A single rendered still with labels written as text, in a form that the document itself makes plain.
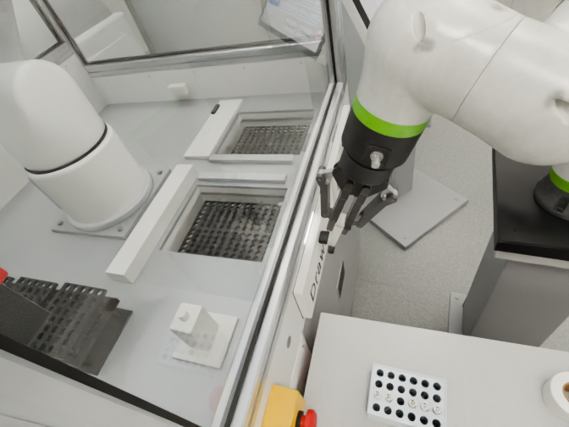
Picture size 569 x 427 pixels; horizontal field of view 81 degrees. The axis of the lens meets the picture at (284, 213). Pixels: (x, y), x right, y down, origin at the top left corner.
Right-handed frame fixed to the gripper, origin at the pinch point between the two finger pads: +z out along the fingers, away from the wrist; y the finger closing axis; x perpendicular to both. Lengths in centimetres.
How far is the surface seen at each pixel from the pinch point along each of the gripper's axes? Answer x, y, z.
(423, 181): 110, 53, 81
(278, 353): -21.7, -4.0, 8.2
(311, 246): -1.0, -3.3, 6.4
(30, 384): -36.6, -17.6, -29.1
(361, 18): 76, -6, -6
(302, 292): -10.8, -2.8, 6.4
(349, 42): 171, -9, 46
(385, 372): -17.7, 15.8, 13.6
